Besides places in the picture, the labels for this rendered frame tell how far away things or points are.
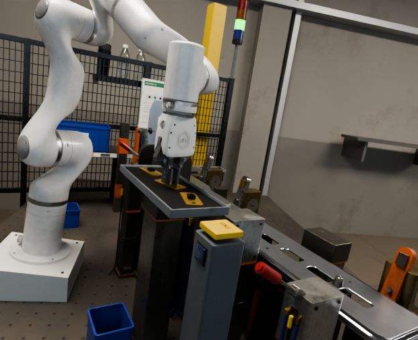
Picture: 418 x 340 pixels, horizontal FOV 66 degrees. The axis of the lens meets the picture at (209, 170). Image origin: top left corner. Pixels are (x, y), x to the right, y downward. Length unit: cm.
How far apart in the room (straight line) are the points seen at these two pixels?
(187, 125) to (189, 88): 9
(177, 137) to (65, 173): 51
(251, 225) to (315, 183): 328
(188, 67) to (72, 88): 44
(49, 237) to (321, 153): 332
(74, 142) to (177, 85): 49
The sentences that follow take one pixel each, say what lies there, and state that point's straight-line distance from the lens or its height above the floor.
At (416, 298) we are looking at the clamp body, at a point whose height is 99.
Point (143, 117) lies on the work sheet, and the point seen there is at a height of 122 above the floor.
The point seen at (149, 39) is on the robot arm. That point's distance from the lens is 86.
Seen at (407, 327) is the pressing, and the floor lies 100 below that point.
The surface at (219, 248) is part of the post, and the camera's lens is 58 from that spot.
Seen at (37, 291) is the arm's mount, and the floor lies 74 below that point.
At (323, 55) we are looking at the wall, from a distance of 395.
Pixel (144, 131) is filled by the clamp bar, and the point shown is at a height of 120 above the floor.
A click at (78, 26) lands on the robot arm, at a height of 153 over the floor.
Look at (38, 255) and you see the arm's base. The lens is 122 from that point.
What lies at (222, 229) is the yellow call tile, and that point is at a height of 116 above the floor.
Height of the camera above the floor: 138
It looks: 12 degrees down
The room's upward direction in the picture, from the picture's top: 9 degrees clockwise
